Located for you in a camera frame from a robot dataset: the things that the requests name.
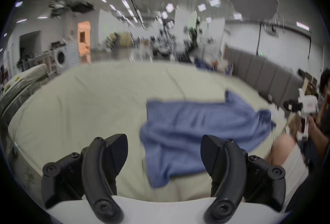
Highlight person's right hand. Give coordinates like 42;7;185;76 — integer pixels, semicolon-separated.
307;115;323;142

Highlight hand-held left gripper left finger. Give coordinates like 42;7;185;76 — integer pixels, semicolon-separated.
41;134;128;224

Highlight small blue cloth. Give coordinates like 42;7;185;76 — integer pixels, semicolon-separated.
195;58;214;70

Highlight white washing machine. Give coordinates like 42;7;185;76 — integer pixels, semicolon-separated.
53;40;79;74

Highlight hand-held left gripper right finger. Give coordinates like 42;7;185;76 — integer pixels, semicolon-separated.
201;135;287;224

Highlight bed with pale green sheet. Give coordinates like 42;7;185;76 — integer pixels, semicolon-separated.
8;59;287;203

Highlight person's right forearm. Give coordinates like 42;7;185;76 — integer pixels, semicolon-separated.
316;125;330;161

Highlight grey padded headboard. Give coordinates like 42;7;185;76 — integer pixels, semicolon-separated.
223;46;305;112

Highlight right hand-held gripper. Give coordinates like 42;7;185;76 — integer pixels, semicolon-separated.
283;88;318;142

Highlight blue shirt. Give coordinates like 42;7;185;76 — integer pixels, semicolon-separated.
139;90;277;188

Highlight spare bed with patterned sheet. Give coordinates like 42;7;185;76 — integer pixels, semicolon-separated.
0;63;49;121

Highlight person's legs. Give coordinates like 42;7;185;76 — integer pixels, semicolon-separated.
267;132;310;212

